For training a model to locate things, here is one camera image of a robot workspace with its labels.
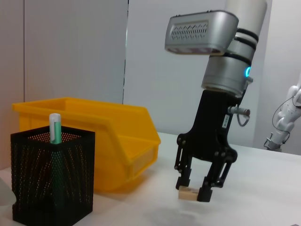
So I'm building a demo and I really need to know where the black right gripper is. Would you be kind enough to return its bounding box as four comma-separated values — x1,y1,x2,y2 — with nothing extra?
174,90,247,202

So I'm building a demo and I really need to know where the beige eraser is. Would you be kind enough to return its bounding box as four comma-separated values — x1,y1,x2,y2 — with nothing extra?
178,185,200,202

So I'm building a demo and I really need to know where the green pen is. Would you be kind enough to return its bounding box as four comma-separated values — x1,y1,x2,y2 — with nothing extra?
49,113,66,209

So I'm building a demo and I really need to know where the black mesh pen holder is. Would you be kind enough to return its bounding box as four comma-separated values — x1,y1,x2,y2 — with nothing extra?
10,126,96,224

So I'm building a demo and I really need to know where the yellow plastic bin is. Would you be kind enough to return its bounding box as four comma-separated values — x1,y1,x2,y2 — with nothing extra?
12,97,162,195

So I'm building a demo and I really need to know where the white humanoid robot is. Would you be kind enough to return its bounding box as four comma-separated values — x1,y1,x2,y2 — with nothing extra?
263,80,301,153

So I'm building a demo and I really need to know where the pale green glass bowl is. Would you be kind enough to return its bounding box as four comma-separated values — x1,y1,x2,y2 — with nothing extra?
0,178,17,209

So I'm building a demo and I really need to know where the right gripper cable with plugs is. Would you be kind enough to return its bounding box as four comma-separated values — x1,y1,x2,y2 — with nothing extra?
227,76,254,128

